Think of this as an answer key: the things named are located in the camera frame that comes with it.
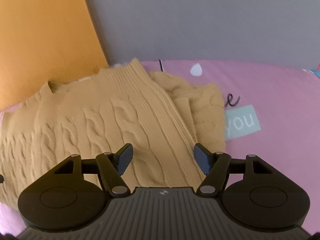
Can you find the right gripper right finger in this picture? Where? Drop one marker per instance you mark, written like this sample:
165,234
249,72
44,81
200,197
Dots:
216,167

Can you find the orange headboard panel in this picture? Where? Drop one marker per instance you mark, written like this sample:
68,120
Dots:
45,40

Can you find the pink floral bed sheet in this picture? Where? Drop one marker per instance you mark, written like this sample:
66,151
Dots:
270,111

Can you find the grey headboard panel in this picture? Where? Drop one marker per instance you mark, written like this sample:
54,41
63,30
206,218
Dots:
282,32

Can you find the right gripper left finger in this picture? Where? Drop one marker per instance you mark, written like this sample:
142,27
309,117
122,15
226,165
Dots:
109,167

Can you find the beige cable-knit cardigan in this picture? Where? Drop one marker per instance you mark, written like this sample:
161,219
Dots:
161,115

